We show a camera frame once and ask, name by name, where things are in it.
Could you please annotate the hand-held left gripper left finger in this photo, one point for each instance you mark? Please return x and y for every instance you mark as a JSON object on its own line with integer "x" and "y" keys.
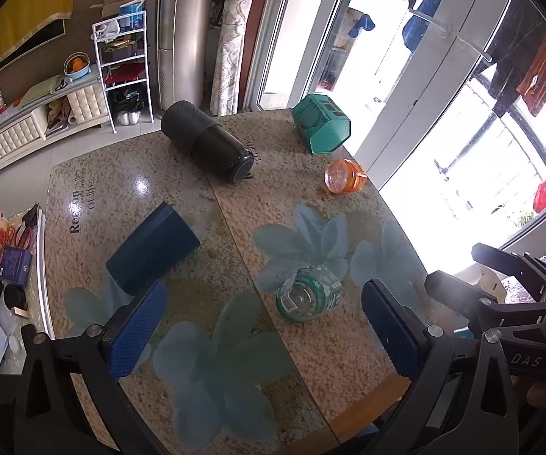
{"x": 135, "y": 331}

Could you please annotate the cardboard box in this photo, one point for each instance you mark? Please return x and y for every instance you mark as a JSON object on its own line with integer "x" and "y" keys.
{"x": 121, "y": 0}

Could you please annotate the pair of white shoes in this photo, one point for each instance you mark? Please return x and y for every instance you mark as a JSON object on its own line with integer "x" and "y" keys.
{"x": 128, "y": 117}

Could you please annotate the white tufted cabinet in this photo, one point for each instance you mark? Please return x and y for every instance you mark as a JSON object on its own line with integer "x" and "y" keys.
{"x": 17, "y": 132}

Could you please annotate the green pillow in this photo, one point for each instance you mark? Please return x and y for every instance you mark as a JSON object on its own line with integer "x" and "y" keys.
{"x": 43, "y": 91}

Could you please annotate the bowl of oranges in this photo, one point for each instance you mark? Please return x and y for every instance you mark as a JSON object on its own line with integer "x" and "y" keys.
{"x": 77, "y": 65}

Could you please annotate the black cylindrical cup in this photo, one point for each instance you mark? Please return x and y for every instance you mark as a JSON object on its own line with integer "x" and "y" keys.
{"x": 206, "y": 140}

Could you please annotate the dark blue cup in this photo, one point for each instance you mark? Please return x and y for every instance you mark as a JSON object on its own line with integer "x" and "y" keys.
{"x": 152, "y": 249}

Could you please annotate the green hexagonal tin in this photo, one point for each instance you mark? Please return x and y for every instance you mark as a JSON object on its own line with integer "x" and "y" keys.
{"x": 322, "y": 121}

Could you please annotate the white plastic bag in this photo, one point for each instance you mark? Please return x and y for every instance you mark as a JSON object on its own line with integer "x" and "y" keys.
{"x": 106, "y": 31}

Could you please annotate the blue hanging garment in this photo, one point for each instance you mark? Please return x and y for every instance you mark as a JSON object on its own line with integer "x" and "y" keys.
{"x": 431, "y": 9}

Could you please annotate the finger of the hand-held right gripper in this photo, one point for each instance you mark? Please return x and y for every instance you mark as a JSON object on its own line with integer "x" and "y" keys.
{"x": 514, "y": 260}
{"x": 462, "y": 296}

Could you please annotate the person's right hand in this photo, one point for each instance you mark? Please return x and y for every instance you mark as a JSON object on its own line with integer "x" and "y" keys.
{"x": 545, "y": 393}

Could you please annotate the black hanging garment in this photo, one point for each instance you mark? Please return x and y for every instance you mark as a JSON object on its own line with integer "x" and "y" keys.
{"x": 514, "y": 61}

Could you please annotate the white metal rack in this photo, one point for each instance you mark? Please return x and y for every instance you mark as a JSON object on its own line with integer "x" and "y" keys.
{"x": 146, "y": 57}

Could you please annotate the small blue hanging cloth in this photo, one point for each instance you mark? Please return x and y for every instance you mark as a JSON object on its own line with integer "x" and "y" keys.
{"x": 362, "y": 24}

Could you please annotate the blue box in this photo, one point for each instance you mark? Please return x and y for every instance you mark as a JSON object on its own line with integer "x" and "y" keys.
{"x": 15, "y": 265}

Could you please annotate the patterned curtain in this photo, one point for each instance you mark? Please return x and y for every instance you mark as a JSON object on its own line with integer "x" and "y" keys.
{"x": 235, "y": 33}

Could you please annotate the silver standing air conditioner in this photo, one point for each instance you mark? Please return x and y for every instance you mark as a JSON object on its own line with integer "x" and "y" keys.
{"x": 183, "y": 33}

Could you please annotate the small orange jar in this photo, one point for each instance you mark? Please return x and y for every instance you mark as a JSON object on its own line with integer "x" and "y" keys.
{"x": 344, "y": 175}

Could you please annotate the orange hanging towel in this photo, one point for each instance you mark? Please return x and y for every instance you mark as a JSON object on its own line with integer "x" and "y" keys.
{"x": 540, "y": 73}

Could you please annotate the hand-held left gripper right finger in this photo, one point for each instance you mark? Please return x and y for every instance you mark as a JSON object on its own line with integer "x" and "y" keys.
{"x": 391, "y": 331}

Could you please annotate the yellow and red packet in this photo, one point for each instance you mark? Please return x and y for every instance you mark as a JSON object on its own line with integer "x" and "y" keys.
{"x": 2, "y": 234}

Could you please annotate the black round container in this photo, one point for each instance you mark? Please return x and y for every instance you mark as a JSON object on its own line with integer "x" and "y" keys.
{"x": 15, "y": 297}

